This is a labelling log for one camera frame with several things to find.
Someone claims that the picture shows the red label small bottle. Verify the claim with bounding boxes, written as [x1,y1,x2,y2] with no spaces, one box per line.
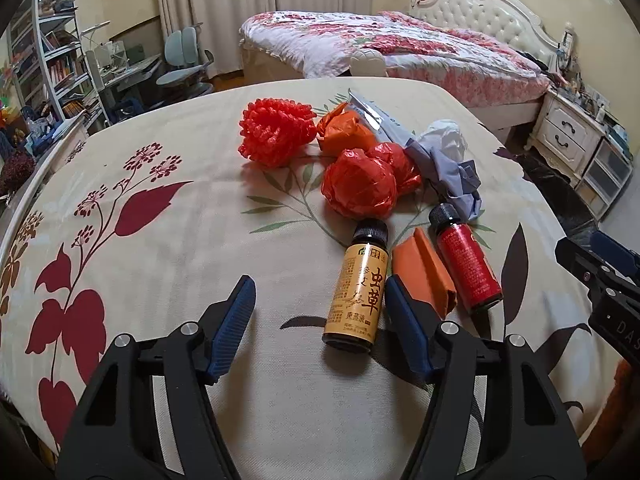
[428,203,502,312]

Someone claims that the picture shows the clutter of nightstand bottles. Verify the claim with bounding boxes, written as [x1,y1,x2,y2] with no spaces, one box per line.
[550,25,612,122]

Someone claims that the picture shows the white blue toothpaste tube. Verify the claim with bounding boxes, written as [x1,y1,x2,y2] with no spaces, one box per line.
[348,89,417,150]

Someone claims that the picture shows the dark red dried flowers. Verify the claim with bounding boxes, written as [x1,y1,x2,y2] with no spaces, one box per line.
[0,152,37,197]

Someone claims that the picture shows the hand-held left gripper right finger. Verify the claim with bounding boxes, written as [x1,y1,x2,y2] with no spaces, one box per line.
[384,275,588,480]

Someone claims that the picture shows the pink floral quilt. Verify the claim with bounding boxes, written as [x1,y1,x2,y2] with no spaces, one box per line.
[239,10,553,108]

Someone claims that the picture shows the white bed rail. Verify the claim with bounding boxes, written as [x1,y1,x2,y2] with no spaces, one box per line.
[0,110,91,267]

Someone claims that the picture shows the white bookshelf with books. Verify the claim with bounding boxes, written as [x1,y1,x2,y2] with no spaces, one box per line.
[7,0,109,131]

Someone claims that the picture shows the grey study desk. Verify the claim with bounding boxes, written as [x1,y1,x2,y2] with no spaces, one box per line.
[82,42,167,126]

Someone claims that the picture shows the white tufted bed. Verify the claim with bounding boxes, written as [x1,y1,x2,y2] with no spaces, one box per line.
[239,0,562,133]

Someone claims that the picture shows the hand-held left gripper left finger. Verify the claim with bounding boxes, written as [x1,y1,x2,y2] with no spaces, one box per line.
[55,275,257,480]

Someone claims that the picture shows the lavender paper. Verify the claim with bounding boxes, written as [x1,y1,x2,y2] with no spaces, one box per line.
[406,131,485,223]

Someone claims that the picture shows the foam fruit net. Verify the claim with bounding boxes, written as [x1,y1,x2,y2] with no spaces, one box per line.
[238,98,318,168]

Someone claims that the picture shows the red plastic bag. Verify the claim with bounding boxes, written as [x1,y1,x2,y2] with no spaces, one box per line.
[367,142,422,194]
[321,149,399,220]

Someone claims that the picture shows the orange small carton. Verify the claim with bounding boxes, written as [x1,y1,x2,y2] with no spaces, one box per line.
[391,227,457,319]

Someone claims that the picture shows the orange plastic bag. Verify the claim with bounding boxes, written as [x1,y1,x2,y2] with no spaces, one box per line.
[317,102,378,157]

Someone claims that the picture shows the beige curtains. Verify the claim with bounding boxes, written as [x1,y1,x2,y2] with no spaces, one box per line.
[155,0,373,80]

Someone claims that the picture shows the gold label brown bottle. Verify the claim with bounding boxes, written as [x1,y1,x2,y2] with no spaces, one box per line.
[322,220,390,352]

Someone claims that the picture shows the grey blue desk chair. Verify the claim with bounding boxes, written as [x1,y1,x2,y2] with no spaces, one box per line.
[156,27,216,99]

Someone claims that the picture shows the white nightstand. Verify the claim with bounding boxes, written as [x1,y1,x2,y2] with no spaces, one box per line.
[525,87,609,186]

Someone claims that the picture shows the clear plastic drawer unit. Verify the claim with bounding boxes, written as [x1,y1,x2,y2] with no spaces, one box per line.
[575,135,634,221]

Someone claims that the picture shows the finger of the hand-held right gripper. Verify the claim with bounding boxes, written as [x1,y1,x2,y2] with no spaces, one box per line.
[555,236,609,287]
[593,231,640,282]

